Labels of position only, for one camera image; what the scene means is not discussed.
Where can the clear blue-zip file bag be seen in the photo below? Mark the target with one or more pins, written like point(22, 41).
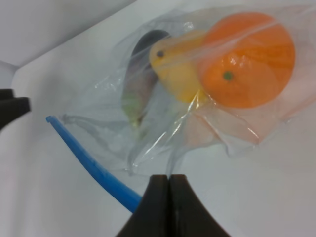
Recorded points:
point(121, 158)

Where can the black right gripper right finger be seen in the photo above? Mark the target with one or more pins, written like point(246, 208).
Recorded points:
point(189, 217)

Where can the purple eggplant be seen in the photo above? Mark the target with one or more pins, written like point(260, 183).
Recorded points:
point(140, 79)

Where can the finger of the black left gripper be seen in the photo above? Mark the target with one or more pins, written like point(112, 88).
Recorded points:
point(11, 108)

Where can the orange fruit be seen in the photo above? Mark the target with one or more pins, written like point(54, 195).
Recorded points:
point(246, 60)

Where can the yellow pear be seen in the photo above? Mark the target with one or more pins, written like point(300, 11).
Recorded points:
point(172, 60)

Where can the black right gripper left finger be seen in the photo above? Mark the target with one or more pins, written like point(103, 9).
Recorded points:
point(151, 216)

